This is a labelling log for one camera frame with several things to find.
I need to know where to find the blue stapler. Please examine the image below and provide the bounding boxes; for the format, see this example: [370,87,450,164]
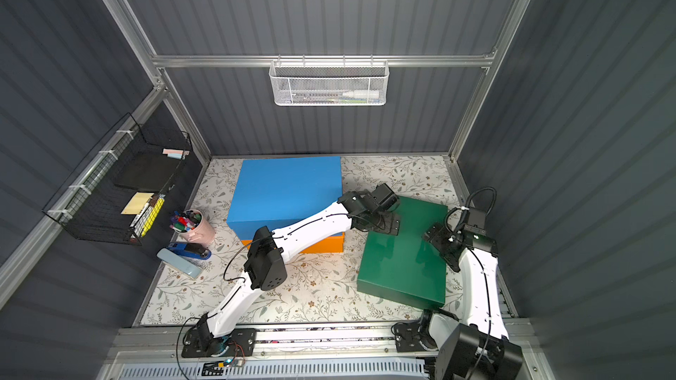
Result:
[167,242,211,260]

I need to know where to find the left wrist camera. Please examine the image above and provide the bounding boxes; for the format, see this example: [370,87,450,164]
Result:
[366,183,400,212]

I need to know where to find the floral table mat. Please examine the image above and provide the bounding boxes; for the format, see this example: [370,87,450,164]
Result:
[137,156,459,325]

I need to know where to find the pink blue sticky notes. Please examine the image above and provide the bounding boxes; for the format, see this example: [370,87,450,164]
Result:
[162,149,191,160]

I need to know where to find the white marker in basket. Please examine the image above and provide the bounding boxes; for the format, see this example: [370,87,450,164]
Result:
[339,90,380,102]

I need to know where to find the white wire mesh basket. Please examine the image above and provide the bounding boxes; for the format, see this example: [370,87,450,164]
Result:
[269,59,390,107]

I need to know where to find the pink pen cup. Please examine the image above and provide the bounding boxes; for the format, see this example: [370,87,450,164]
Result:
[170,209,216,247]

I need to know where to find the orange shoebox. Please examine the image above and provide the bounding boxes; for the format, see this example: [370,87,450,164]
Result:
[242,232,345,257]

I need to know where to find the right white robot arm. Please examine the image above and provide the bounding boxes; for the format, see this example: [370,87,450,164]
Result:
[424,223,524,379]

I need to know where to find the green shoebox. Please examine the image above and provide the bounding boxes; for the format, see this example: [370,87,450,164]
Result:
[357,197,448,310]

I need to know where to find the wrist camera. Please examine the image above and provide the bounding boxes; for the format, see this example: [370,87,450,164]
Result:
[366,183,400,212]
[455,207,487,236]

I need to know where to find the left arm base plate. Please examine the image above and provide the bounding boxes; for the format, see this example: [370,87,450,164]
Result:
[179,327,257,359]

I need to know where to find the aluminium rail at front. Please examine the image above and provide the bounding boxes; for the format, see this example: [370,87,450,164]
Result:
[105,318,540,360]

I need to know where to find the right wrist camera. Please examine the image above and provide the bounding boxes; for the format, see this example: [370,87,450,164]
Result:
[455,207,487,236]

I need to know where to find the blue shoebox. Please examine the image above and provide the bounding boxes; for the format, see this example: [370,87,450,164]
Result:
[226,157,343,241]

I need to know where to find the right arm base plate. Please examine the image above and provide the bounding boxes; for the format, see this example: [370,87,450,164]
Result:
[391,321,438,353]

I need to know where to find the black wire wall basket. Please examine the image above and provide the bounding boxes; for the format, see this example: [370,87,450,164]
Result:
[42,114,193,246]

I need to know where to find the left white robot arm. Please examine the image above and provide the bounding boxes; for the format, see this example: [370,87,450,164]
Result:
[190,184,401,355]

